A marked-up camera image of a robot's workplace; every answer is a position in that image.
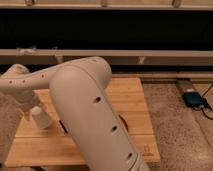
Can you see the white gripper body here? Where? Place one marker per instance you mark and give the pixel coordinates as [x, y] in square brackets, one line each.
[26, 100]

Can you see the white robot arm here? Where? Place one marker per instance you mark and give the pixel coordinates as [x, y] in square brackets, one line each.
[78, 92]

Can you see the black eraser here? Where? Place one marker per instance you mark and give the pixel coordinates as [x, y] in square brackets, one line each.
[63, 127]

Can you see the orange round plate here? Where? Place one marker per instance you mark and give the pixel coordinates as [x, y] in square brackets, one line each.
[124, 122]

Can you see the blue device on floor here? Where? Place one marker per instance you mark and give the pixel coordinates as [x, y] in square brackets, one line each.
[192, 99]

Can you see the light wooden shelf rail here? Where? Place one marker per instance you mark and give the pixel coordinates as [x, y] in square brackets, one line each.
[114, 57]

